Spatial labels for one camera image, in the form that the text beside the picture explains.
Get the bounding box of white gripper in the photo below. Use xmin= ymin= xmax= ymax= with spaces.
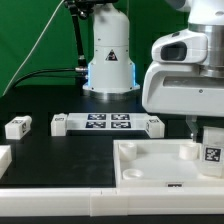
xmin=142 ymin=62 xmax=224 ymax=142

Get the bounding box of white square table top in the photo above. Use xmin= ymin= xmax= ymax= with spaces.
xmin=113 ymin=139 xmax=224 ymax=188

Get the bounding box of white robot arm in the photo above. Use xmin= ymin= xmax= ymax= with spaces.
xmin=84 ymin=0 xmax=224 ymax=117

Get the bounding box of white U-shaped obstacle fence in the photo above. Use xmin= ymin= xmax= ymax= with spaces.
xmin=0 ymin=143 xmax=224 ymax=217

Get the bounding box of green backdrop cloth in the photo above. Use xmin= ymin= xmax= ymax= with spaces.
xmin=0 ymin=0 xmax=188 ymax=95

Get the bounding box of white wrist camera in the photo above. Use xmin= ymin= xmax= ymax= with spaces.
xmin=151 ymin=29 xmax=208 ymax=64

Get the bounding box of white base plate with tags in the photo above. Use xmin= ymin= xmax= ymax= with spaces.
xmin=67 ymin=113 xmax=148 ymax=130

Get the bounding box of black cable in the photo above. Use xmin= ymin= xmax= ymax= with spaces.
xmin=11 ymin=67 xmax=88 ymax=90

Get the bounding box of black camera stand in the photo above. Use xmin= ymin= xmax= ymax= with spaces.
xmin=64 ymin=0 xmax=118 ymax=86

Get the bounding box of white cable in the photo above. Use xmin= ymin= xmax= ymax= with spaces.
xmin=2 ymin=0 xmax=66 ymax=96

